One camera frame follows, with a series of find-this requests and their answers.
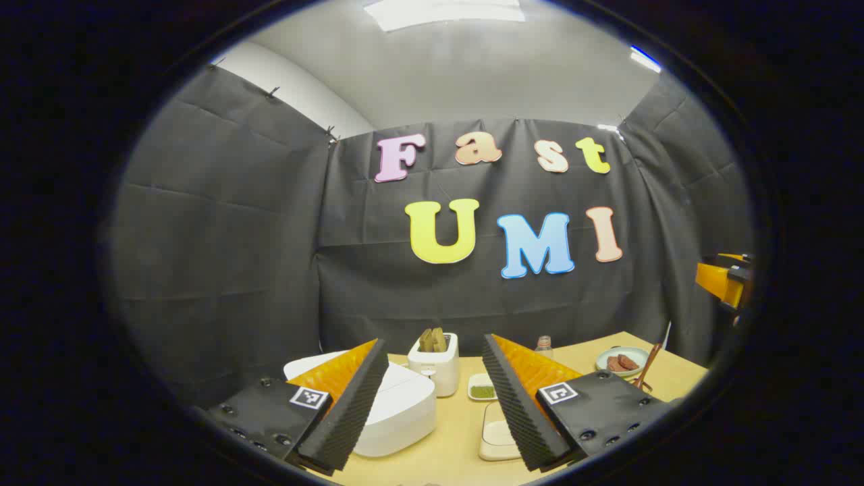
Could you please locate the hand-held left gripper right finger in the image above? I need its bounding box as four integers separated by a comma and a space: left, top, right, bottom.
481, 333, 682, 473

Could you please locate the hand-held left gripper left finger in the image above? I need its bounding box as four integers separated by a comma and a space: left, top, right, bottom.
206, 337, 391, 473

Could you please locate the white rice cooker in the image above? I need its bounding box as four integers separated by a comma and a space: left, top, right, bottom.
283, 351, 438, 458

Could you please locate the brown wooden spoon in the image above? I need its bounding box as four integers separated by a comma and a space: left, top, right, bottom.
634, 343, 664, 391

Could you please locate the white rectangular dish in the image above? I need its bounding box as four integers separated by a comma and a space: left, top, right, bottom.
479, 402, 524, 462

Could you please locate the white divided grain tray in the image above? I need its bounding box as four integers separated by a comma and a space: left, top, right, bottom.
468, 373, 500, 402

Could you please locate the white toaster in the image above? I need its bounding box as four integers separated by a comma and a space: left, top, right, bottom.
407, 332, 460, 398

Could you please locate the pale green plate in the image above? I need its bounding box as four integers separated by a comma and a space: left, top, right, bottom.
595, 346, 650, 377

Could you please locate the black backdrop cloth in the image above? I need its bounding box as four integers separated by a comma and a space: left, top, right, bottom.
108, 64, 753, 406

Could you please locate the small ceiling light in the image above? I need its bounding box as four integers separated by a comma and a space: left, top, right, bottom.
630, 46, 662, 74

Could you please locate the large ceiling light panel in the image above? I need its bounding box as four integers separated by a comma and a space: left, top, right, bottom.
363, 0, 526, 32

